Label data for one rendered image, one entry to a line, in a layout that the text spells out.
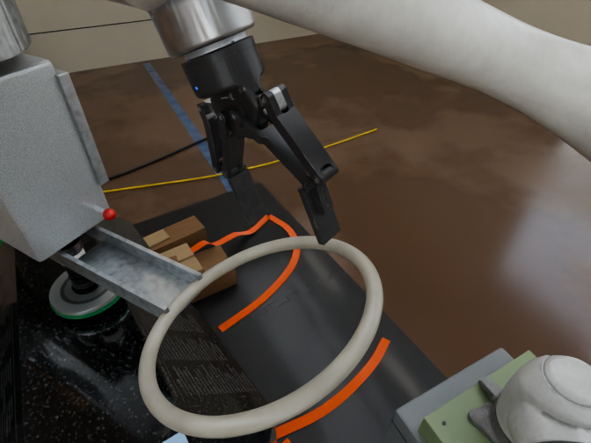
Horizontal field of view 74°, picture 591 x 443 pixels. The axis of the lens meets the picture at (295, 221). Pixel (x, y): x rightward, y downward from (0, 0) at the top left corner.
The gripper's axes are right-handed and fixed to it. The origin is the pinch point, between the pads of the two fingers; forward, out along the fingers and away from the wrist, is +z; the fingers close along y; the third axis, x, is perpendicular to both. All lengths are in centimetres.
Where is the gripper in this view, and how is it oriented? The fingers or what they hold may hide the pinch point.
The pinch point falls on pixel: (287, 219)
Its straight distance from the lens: 47.4
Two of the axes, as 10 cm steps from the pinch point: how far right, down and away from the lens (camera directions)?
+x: -6.9, 5.5, -4.8
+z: 3.3, 8.2, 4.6
